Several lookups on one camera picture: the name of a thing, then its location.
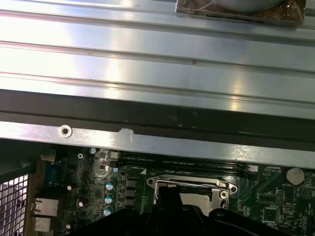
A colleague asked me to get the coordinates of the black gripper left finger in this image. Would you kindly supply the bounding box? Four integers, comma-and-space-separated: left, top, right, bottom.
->
83, 185, 171, 236

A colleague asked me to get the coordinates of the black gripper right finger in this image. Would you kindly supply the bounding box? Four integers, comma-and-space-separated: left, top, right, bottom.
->
169, 185, 271, 236

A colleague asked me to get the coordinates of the silver-topped CPU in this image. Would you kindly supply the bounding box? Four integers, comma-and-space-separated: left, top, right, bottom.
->
179, 192, 213, 212

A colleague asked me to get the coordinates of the metal socket cover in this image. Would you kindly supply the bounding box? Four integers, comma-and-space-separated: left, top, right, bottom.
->
157, 186, 232, 214

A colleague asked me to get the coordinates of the wire locking lever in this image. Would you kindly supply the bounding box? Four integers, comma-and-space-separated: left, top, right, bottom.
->
155, 180, 233, 196

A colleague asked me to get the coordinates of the CPU socket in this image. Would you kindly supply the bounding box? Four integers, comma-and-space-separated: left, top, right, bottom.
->
146, 175, 239, 214

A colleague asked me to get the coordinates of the black RAM slot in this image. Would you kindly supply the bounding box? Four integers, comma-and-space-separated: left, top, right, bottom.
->
120, 160, 247, 168
120, 167, 249, 176

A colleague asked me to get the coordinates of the green motherboard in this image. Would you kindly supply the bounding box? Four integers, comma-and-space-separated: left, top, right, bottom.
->
29, 146, 315, 236

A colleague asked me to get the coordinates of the silver port block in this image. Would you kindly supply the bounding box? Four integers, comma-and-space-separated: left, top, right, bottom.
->
32, 198, 60, 215
33, 217, 54, 234

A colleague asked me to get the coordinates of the blue serial port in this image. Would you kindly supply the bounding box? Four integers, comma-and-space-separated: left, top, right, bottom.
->
46, 164, 63, 184

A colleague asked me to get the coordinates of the silver coin battery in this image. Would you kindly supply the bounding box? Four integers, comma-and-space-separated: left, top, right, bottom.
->
286, 167, 305, 186

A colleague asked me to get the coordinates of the open black PC case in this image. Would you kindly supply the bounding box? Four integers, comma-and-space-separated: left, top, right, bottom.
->
0, 88, 315, 236

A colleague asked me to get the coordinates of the brown square base plate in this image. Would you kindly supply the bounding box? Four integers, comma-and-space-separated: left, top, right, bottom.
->
175, 0, 306, 27

